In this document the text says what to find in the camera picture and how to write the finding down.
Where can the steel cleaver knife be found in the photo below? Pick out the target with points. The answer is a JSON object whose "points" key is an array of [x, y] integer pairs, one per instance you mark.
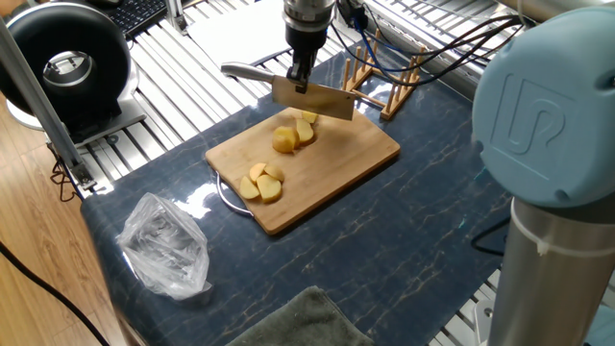
{"points": [[317, 98]]}

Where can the perforated aluminium plate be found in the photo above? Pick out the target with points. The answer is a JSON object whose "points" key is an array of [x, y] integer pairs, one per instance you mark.
{"points": [[483, 317]]}

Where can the slanted aluminium post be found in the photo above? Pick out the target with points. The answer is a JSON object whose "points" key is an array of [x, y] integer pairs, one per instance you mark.
{"points": [[38, 101]]}

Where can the wooden cutting board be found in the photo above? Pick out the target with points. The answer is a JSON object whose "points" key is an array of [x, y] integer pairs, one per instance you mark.
{"points": [[336, 154]]}

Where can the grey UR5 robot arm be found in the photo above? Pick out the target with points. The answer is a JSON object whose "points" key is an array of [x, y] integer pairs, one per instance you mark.
{"points": [[543, 120]]}

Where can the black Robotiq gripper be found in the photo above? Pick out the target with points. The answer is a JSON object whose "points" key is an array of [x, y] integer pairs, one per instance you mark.
{"points": [[307, 41]]}

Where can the clear plastic bag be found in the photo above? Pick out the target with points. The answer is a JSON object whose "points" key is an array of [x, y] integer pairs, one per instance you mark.
{"points": [[163, 245]]}

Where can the short aluminium post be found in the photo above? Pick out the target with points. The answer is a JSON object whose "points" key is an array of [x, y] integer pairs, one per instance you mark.
{"points": [[175, 14]]}

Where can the white paper pad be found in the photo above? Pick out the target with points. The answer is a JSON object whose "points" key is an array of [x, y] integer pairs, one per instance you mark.
{"points": [[230, 33]]}

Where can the black keyboard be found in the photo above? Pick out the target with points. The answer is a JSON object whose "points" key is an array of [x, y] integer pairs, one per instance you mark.
{"points": [[137, 14]]}

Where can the potato half with skin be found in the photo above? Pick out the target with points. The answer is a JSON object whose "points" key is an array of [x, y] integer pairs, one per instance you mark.
{"points": [[283, 140]]}

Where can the wooden peg rack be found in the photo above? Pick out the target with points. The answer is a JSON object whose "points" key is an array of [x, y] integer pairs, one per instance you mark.
{"points": [[390, 109]]}

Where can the dark blue marbled mat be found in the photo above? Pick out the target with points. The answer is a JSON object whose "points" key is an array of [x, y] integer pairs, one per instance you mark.
{"points": [[408, 216]]}

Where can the grey-green towel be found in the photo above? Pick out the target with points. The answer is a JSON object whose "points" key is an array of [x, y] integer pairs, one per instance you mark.
{"points": [[307, 322]]}

